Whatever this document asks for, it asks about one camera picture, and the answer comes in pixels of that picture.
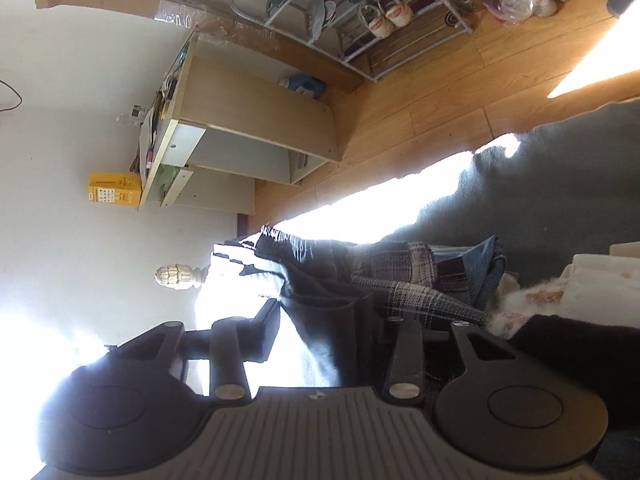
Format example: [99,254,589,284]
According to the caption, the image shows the black shorts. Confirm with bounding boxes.
[255,226,386,388]

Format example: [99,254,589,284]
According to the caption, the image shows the blue detergent bottle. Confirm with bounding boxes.
[278,74,327,97]

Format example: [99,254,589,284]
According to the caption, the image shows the folded black garment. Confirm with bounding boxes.
[507,312,640,433]

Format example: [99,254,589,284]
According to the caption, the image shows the grey bed sheet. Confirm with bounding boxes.
[192,102,640,391]

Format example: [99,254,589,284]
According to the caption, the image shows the pink white fuzzy garment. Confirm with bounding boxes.
[487,275,571,338]

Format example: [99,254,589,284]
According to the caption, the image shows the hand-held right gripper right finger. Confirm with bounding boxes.
[382,317,518,404]

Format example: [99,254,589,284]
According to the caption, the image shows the metal shoe rack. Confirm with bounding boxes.
[230,0,476,82]

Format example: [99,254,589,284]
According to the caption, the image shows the folded blue jeans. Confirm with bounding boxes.
[431,235,508,311]

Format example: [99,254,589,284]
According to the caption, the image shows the yellow box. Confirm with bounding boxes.
[88,172,142,207]

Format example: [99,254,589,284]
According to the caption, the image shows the white sneaker red label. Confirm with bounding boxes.
[382,0,414,28]
[359,2,388,38]

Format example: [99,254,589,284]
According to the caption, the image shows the folded plaid shirt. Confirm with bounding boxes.
[350,240,490,333]

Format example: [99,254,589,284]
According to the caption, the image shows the air conditioner power cable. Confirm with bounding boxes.
[0,80,23,112]

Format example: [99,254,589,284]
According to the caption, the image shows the cream bedpost finial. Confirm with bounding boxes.
[155,263,208,291]

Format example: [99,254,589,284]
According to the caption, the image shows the white wooden desk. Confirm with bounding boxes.
[136,35,342,213]

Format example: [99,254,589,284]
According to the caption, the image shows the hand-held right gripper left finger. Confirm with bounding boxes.
[117,300,281,404]

